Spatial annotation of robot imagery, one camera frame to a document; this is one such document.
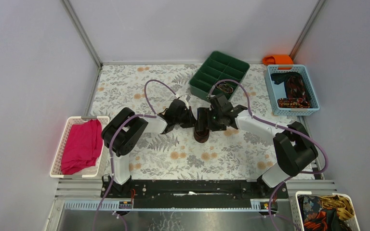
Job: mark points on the colourful ties in white basket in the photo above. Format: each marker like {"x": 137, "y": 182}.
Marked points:
{"x": 325, "y": 213}

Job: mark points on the rolled patterned tie in tray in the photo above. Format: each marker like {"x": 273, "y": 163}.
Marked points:
{"x": 226, "y": 88}

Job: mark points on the white basket bottom right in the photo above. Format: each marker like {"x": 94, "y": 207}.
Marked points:
{"x": 353, "y": 223}

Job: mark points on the ties in blue basket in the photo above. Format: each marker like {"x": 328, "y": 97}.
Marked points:
{"x": 295, "y": 90}

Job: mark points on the white perforated basket left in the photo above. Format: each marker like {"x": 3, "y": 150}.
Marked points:
{"x": 94, "y": 172}

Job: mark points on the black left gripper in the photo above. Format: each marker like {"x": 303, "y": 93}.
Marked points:
{"x": 187, "y": 118}

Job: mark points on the orange cloth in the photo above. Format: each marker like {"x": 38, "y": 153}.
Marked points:
{"x": 279, "y": 59}

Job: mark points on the magenta cloth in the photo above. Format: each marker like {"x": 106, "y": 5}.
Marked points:
{"x": 83, "y": 147}

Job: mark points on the brown red floral tie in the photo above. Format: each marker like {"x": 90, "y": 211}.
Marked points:
{"x": 201, "y": 133}

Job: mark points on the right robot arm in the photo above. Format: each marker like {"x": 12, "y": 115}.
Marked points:
{"x": 294, "y": 151}

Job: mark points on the green compartment organizer tray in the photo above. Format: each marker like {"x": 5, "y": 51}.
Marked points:
{"x": 217, "y": 66}

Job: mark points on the light blue perforated basket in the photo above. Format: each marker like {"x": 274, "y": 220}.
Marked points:
{"x": 277, "y": 91}

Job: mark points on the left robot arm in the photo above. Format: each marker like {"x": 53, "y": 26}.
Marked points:
{"x": 124, "y": 131}

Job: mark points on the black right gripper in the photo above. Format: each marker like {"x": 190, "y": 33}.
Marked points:
{"x": 205, "y": 113}

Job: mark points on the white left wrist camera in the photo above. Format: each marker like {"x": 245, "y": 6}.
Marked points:
{"x": 185, "y": 98}

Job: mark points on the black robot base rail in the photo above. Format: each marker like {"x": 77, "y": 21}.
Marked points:
{"x": 191, "y": 194}

